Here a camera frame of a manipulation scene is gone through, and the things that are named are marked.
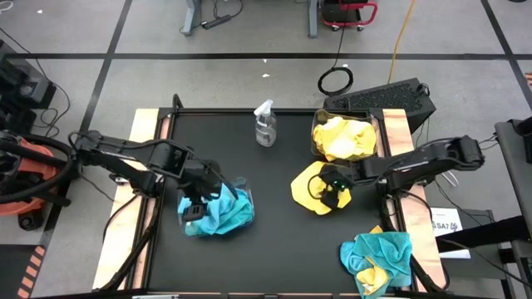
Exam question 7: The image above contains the yellow cable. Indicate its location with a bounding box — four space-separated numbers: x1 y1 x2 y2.
387 0 418 84

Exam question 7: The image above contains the black metal beam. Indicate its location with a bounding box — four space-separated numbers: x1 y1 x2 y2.
436 215 532 254

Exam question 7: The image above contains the black vacuum hose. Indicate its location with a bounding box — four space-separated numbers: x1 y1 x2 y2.
0 132 83 205

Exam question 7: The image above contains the grey desk leg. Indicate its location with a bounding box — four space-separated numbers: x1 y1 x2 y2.
307 0 320 38
179 0 204 37

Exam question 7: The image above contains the clear spray bottle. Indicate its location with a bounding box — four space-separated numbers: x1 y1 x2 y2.
253 98 278 148

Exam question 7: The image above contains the white paper sign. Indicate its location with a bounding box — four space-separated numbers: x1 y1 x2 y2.
430 207 471 259

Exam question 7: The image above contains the clear plastic basket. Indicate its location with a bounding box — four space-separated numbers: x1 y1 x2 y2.
177 177 255 238
310 108 380 163

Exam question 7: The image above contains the black coiled cable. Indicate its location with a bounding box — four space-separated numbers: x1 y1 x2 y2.
316 24 354 98

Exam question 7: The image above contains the grey side table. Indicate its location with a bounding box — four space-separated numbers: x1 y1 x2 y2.
494 118 532 250

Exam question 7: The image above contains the wooden side board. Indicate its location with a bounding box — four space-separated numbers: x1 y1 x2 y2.
382 108 446 292
91 108 161 291

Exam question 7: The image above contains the black equipment rack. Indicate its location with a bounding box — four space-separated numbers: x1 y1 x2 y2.
0 39 57 134

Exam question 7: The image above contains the black aluminium table frame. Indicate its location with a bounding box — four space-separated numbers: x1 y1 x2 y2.
97 106 451 299

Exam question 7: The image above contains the red black rolling cart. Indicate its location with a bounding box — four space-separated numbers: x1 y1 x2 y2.
320 0 379 32

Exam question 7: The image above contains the orange black shop vacuum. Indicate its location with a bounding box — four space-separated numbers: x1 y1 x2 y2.
0 129 84 232

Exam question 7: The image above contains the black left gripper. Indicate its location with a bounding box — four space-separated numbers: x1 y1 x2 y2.
181 159 232 222

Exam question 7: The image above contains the black power strip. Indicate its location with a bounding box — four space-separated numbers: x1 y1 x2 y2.
200 14 233 30

